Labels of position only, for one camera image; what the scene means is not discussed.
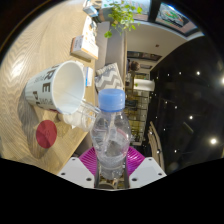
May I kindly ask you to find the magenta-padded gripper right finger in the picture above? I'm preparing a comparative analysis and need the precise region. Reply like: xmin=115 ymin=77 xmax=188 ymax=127
xmin=126 ymin=146 xmax=168 ymax=190

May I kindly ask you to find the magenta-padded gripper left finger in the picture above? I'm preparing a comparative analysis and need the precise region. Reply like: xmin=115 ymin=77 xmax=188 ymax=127
xmin=56 ymin=146 xmax=99 ymax=190

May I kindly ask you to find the clear blue-capped water bottle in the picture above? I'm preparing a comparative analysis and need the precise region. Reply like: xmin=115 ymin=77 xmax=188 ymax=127
xmin=89 ymin=88 xmax=133 ymax=183

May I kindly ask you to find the flat round red coaster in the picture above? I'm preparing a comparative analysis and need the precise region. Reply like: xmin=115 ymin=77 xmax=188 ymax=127
xmin=35 ymin=119 xmax=58 ymax=149

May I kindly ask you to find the clear drinking glass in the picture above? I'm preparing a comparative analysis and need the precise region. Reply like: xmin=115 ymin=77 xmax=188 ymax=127
xmin=68 ymin=99 xmax=102 ymax=133

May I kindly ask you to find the white mug with dark lettering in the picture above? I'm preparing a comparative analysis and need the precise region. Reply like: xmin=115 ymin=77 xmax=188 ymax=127
xmin=24 ymin=59 xmax=87 ymax=115

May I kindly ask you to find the white round pillar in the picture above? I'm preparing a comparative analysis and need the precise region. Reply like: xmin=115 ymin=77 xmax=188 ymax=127
xmin=133 ymin=78 xmax=156 ymax=92

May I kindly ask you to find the blue and white leaflet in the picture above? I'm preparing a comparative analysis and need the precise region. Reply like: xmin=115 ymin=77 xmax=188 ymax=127
xmin=84 ymin=66 xmax=95 ymax=88

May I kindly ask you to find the grey white chevron cushion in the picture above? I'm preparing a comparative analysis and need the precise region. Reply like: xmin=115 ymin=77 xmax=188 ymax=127
xmin=94 ymin=62 xmax=125 ymax=96

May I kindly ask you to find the person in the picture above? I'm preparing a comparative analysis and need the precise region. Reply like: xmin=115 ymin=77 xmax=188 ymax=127
xmin=126 ymin=60 xmax=141 ymax=74

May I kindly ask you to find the group of ceiling lights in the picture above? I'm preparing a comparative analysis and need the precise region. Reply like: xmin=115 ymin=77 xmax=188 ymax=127
xmin=153 ymin=63 xmax=224 ymax=154

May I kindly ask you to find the white rectangular box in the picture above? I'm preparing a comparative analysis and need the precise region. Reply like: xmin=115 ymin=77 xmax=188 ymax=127
xmin=69 ymin=34 xmax=100 ymax=61

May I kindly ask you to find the open white brochure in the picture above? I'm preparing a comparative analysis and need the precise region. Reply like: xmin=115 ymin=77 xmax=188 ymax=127
xmin=81 ymin=14 xmax=98 ymax=43

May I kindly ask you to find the green potted plant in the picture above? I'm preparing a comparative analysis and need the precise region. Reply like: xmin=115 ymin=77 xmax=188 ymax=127
xmin=99 ymin=0 xmax=144 ymax=39

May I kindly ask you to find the small light blue box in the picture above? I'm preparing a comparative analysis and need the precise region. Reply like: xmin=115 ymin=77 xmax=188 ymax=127
xmin=82 ymin=4 xmax=99 ymax=18

